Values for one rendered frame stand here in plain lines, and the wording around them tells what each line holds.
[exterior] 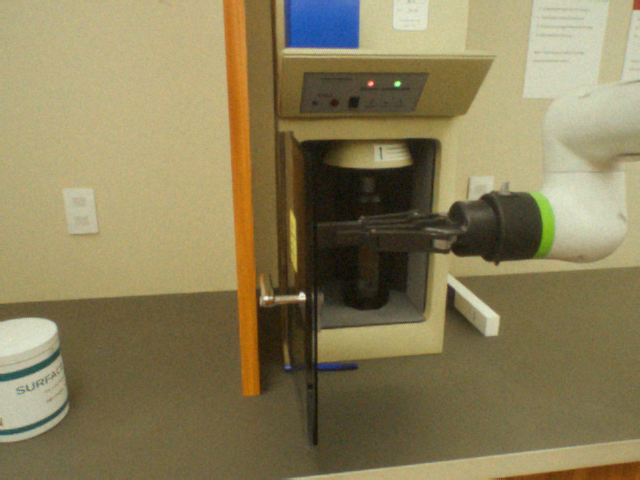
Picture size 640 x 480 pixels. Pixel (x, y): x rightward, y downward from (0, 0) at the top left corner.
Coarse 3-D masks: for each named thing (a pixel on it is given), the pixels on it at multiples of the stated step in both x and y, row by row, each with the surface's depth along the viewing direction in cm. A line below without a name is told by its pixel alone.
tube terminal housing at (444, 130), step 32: (384, 0) 83; (448, 0) 85; (384, 32) 85; (416, 32) 85; (448, 32) 86; (288, 128) 87; (320, 128) 88; (352, 128) 88; (384, 128) 89; (416, 128) 90; (448, 128) 91; (448, 160) 93; (448, 192) 94; (448, 256) 98; (320, 352) 100; (352, 352) 101; (384, 352) 102; (416, 352) 103
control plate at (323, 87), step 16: (304, 80) 77; (320, 80) 77; (336, 80) 78; (352, 80) 78; (368, 80) 78; (384, 80) 79; (400, 80) 79; (416, 80) 79; (304, 96) 80; (320, 96) 80; (336, 96) 81; (352, 96) 81; (368, 96) 81; (384, 96) 82; (400, 96) 82; (416, 96) 82; (304, 112) 83; (320, 112) 83; (336, 112) 84
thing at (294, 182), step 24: (288, 144) 75; (288, 168) 76; (288, 192) 78; (288, 216) 80; (288, 240) 82; (288, 264) 84; (288, 288) 87; (288, 312) 89; (312, 312) 62; (288, 336) 92; (312, 336) 63; (312, 360) 64; (312, 384) 65; (312, 408) 66; (312, 432) 67
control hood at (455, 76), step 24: (288, 72) 75; (312, 72) 76; (336, 72) 76; (360, 72) 77; (384, 72) 77; (408, 72) 78; (432, 72) 78; (456, 72) 79; (480, 72) 79; (288, 96) 80; (432, 96) 83; (456, 96) 84
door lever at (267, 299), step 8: (264, 280) 70; (264, 288) 67; (272, 288) 68; (264, 296) 65; (272, 296) 65; (280, 296) 65; (288, 296) 65; (296, 296) 66; (264, 304) 65; (272, 304) 65; (280, 304) 65
